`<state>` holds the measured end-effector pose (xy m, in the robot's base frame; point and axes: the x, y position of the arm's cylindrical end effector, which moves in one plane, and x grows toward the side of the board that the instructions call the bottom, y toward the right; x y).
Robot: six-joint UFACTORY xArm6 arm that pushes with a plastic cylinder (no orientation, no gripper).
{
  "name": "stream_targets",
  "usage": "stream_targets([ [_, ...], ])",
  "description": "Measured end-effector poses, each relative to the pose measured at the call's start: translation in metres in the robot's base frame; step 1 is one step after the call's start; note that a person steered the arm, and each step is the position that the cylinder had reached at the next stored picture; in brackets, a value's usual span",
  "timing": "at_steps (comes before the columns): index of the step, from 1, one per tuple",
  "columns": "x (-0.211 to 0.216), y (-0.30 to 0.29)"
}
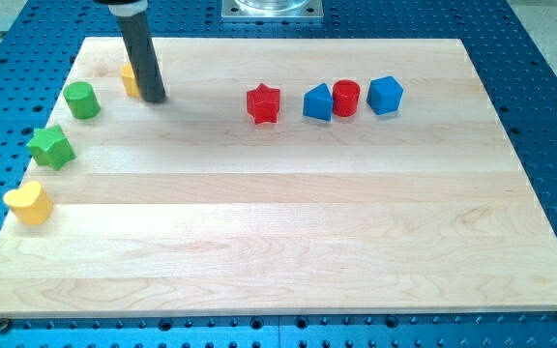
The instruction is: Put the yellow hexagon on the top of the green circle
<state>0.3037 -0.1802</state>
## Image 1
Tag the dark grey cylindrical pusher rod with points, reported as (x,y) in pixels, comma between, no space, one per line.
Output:
(139,45)

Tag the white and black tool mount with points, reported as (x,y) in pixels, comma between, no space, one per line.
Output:
(125,8)

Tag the yellow hexagon block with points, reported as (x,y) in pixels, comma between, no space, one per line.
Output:
(129,81)

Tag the green cylinder block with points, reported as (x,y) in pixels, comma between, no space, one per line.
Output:
(81,100)

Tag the blue perforated metal table plate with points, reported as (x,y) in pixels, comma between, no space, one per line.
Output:
(40,42)

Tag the green star block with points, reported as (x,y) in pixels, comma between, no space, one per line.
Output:
(51,147)

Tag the red star block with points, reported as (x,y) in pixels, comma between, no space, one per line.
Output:
(263,104)

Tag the blue triangle block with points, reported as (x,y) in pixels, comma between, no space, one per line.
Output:
(318,103)

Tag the yellow heart block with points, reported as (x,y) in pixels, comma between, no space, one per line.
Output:
(30,203)

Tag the light wooden board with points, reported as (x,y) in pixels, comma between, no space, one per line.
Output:
(188,208)

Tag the red cylinder block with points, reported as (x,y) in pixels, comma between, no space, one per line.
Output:
(346,95)

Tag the blue cube block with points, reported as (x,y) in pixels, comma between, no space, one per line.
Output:
(384,95)

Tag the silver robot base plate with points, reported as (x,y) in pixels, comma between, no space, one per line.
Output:
(271,10)

